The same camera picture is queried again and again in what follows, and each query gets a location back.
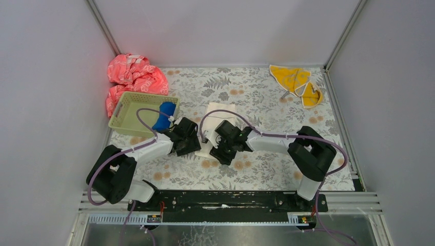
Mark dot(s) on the blue towel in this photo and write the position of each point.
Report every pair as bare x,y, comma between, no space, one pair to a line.
166,110

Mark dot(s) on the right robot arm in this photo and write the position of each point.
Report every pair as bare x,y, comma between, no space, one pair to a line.
312,154

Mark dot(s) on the green plastic basket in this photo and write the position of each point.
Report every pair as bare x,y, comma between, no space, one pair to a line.
136,109

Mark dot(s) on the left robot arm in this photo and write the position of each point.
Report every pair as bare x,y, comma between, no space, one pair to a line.
112,174

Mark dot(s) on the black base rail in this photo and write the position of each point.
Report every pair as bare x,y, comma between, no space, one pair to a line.
191,206

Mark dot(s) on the floral table mat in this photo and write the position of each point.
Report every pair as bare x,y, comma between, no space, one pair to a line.
259,98

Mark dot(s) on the cream towel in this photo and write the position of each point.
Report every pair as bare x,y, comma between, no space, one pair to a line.
211,123

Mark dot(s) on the pink patterned cloth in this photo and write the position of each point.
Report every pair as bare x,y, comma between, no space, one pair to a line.
133,73

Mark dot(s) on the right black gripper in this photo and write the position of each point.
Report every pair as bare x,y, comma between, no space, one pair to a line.
220,146

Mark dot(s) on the yellow towel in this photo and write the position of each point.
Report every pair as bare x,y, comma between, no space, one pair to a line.
298,82

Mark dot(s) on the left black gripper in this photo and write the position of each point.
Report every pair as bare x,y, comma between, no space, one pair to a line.
190,140

